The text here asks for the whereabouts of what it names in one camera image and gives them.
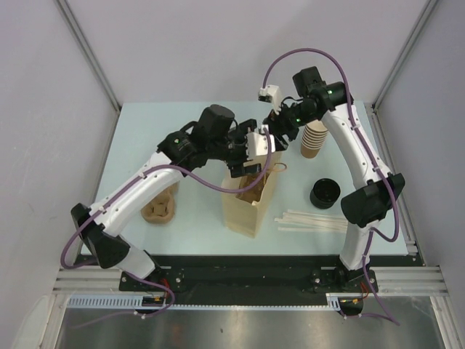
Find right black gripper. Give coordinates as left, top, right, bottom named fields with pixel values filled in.
left=264, top=100, right=317, bottom=152

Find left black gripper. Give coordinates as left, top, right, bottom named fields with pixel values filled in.
left=207, top=119, right=261, bottom=177

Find single brown pulp cup carrier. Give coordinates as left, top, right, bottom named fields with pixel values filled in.
left=236, top=174, right=267, bottom=204

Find brown paper bag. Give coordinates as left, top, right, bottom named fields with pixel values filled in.
left=222, top=152, right=287, bottom=238

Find brown pulp cup carrier stack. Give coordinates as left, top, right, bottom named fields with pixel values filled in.
left=140, top=182, right=179, bottom=225

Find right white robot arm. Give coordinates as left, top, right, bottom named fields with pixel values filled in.
left=258, top=67, right=405, bottom=292

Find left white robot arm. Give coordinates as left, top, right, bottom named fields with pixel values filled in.
left=70, top=104, right=275, bottom=291

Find stack of paper cups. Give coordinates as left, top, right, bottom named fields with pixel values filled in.
left=300, top=120, right=328, bottom=159

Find stack of black lids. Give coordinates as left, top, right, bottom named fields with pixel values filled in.
left=310, top=178, right=341, bottom=209

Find white wrapped straws bundle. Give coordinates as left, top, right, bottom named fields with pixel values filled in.
left=274, top=209, right=348, bottom=233

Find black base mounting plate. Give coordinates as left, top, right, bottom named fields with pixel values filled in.
left=74, top=254, right=424, bottom=305

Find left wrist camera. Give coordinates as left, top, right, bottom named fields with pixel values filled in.
left=246, top=125, right=276, bottom=160

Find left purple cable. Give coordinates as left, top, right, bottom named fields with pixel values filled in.
left=60, top=125, right=275, bottom=330

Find purple cable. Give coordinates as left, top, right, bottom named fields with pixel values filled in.
left=60, top=125, right=275, bottom=330
left=261, top=47, right=403, bottom=325

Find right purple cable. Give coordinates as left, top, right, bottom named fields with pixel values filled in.
left=261, top=47, right=403, bottom=325

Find white slotted cable duct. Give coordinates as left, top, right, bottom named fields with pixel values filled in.
left=67, top=293, right=352, bottom=311

